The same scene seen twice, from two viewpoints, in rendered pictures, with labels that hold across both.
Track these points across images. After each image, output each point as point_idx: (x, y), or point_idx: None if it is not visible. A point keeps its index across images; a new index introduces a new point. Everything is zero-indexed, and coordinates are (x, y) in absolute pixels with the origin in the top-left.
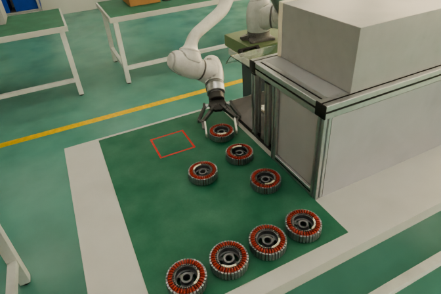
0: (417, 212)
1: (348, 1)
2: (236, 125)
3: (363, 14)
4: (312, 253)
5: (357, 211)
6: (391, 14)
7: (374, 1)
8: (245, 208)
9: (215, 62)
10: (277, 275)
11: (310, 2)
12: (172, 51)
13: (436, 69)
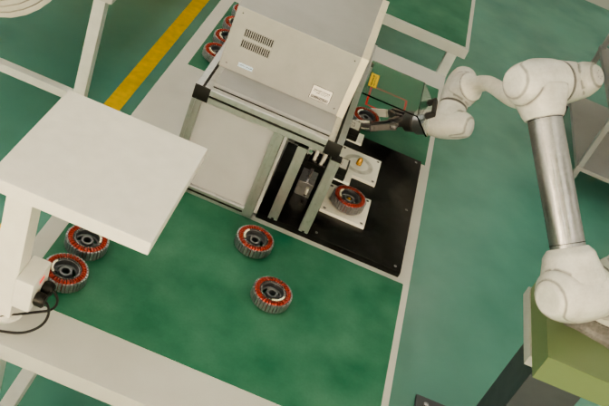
0: (152, 90)
1: (333, 4)
2: (360, 120)
3: None
4: (198, 46)
5: (192, 80)
6: None
7: (313, 4)
8: None
9: (452, 112)
10: (205, 31)
11: (361, 0)
12: (470, 68)
13: (219, 52)
